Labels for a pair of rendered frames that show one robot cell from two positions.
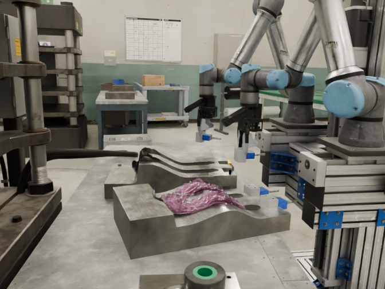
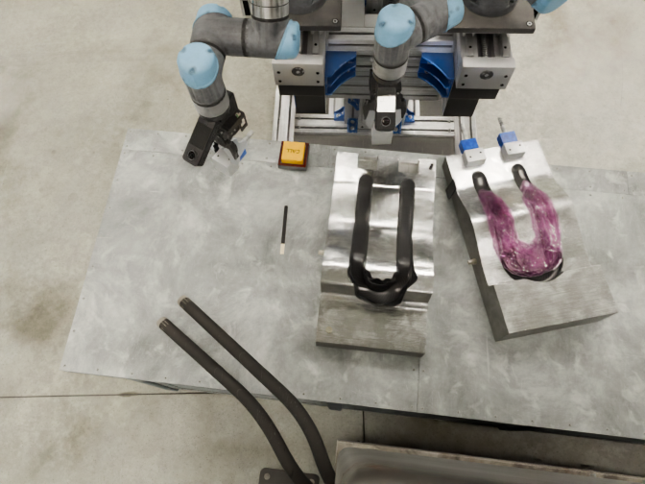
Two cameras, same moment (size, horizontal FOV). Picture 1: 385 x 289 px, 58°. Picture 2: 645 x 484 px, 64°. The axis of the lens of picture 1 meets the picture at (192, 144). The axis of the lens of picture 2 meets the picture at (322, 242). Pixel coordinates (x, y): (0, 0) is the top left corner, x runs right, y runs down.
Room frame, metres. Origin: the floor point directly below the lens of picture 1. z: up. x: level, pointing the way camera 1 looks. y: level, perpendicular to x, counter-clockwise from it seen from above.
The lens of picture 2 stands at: (1.39, 0.55, 2.10)
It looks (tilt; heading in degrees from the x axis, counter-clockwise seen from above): 69 degrees down; 286
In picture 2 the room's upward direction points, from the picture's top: 4 degrees counter-clockwise
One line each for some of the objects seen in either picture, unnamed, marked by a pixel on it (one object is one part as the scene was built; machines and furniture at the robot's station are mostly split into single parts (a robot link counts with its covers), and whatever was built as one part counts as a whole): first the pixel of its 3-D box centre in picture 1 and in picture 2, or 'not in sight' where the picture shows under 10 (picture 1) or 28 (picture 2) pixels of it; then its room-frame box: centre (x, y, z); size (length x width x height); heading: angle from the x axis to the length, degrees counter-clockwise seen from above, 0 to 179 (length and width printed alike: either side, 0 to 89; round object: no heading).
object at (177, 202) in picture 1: (200, 194); (523, 224); (1.04, -0.03, 0.90); 0.26 x 0.18 x 0.08; 112
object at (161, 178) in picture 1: (171, 171); (378, 247); (1.38, 0.09, 0.87); 0.50 x 0.26 x 0.14; 95
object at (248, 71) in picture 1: (251, 78); (394, 36); (1.43, -0.23, 1.25); 0.09 x 0.08 x 0.11; 42
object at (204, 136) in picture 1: (208, 137); (237, 149); (1.78, -0.09, 0.93); 0.13 x 0.05 x 0.05; 67
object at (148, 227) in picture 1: (200, 208); (521, 231); (1.03, -0.03, 0.86); 0.50 x 0.26 x 0.11; 112
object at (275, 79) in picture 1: (273, 79); (429, 11); (1.36, -0.31, 1.25); 0.11 x 0.11 x 0.08; 42
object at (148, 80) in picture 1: (153, 82); not in sight; (7.25, 0.83, 0.94); 0.41 x 0.33 x 0.29; 110
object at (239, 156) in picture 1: (250, 154); (380, 117); (1.43, -0.25, 0.93); 0.13 x 0.05 x 0.05; 103
